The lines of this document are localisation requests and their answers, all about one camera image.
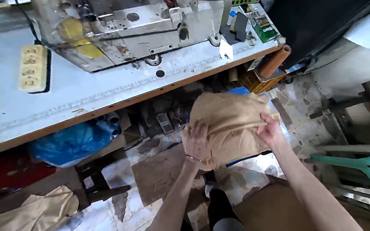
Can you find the green plastic basket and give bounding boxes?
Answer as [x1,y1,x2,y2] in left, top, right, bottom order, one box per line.
[231,0,261,7]

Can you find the person's left hand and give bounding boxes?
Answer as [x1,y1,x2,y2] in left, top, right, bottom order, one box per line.
[184,119,210,163]

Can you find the orange plastic basket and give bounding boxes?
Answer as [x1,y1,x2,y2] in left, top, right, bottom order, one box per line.
[236,70,288,94]

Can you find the cream power strip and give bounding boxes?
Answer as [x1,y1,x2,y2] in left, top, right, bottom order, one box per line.
[19,44,52,94]

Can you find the brown wooden board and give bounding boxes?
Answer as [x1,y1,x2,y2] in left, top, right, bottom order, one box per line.
[131,143,207,207]

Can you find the white paper scrap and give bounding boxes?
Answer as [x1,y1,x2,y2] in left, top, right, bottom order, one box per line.
[219,39,234,60]

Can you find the person's left forearm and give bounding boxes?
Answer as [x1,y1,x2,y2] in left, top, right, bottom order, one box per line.
[146,158,204,231]

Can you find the dark grey sanding block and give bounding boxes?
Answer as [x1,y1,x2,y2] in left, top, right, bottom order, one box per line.
[231,12,249,42]

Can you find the white sewing table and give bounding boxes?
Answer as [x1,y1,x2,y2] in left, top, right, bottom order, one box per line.
[0,0,287,161]

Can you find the orange-brown thread cone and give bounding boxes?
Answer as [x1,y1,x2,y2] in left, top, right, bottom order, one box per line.
[259,44,292,78]

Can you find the red fabric bundle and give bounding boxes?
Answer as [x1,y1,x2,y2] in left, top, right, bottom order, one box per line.
[0,149,57,196]

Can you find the blue plastic bag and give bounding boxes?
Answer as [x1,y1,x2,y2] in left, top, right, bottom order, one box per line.
[28,120,113,168]

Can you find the black-and-white vented box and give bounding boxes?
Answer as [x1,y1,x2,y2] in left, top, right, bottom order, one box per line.
[156,112,175,135]

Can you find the large black cloth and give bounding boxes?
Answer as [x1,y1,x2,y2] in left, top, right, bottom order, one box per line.
[269,0,370,73]

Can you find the green cardboard box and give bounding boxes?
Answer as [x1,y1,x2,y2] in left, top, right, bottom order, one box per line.
[251,16,278,44]

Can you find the person's right hand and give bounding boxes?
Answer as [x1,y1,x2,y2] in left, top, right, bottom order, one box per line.
[256,112,286,151]

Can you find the grey industrial sewing machine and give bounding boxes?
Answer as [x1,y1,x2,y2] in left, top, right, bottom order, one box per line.
[31,0,226,73]

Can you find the crumpled tan cloth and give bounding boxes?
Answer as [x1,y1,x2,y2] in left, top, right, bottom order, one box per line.
[0,185,80,231]

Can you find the black power cable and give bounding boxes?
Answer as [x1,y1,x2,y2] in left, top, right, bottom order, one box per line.
[15,0,42,45]

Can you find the tan fabric piece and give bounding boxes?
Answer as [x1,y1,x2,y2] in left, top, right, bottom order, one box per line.
[182,92,280,171]

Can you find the person's right forearm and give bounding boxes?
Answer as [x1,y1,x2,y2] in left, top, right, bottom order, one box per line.
[270,138,364,231]

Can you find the person's legs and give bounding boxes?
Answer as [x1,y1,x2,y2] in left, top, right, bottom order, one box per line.
[181,171,246,231]

